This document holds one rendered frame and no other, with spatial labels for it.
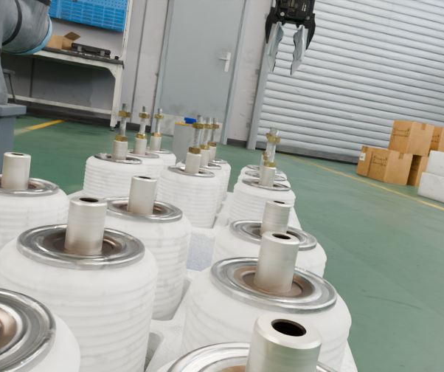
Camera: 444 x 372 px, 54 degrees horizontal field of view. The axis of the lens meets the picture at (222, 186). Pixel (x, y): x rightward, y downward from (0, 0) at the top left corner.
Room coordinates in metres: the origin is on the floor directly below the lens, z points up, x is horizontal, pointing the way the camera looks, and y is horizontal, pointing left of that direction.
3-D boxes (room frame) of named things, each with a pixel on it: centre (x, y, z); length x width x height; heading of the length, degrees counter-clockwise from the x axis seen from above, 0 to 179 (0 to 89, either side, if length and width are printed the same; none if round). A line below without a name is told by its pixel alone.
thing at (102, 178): (0.69, 0.17, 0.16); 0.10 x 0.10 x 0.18
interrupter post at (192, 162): (0.68, 0.05, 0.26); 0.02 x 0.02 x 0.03
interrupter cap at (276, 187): (0.68, -0.07, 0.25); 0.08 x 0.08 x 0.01
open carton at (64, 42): (5.07, 2.08, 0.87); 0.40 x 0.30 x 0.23; 89
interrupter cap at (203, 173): (0.68, 0.05, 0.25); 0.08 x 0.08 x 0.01
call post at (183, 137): (1.10, 0.10, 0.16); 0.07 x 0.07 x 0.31; 86
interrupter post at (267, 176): (0.68, -0.07, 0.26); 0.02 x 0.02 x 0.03
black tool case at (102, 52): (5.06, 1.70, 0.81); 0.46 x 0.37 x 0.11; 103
